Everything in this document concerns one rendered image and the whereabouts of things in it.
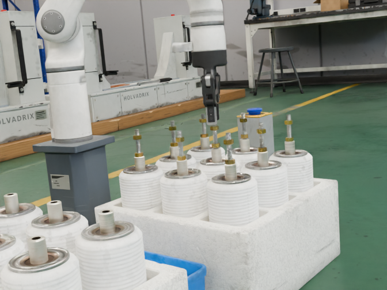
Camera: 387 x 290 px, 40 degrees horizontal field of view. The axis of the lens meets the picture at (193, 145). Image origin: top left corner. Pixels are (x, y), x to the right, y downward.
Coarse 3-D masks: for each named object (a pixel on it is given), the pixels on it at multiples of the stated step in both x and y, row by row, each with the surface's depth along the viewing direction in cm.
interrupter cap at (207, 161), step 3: (204, 159) 119; (207, 159) 118; (210, 159) 119; (222, 159) 118; (225, 159) 117; (201, 162) 116; (204, 162) 116; (207, 162) 115; (210, 162) 117; (219, 162) 114; (222, 162) 114; (207, 165) 114; (210, 165) 114; (213, 165) 113; (216, 165) 113
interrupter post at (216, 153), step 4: (212, 148) 116; (220, 148) 116; (212, 152) 116; (216, 152) 115; (220, 152) 116; (212, 156) 116; (216, 156) 116; (220, 156) 116; (212, 160) 116; (216, 160) 116; (220, 160) 116
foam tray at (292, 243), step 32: (288, 192) 114; (320, 192) 114; (160, 224) 103; (192, 224) 98; (224, 224) 97; (256, 224) 95; (288, 224) 103; (320, 224) 114; (192, 256) 100; (224, 256) 95; (256, 256) 94; (288, 256) 103; (320, 256) 115; (224, 288) 96; (256, 288) 94; (288, 288) 104
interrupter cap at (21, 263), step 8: (48, 248) 70; (56, 248) 70; (16, 256) 68; (24, 256) 68; (48, 256) 68; (56, 256) 67; (64, 256) 67; (8, 264) 66; (16, 264) 66; (24, 264) 66; (32, 264) 66; (40, 264) 66; (48, 264) 65; (56, 264) 64; (16, 272) 64; (24, 272) 63; (32, 272) 63
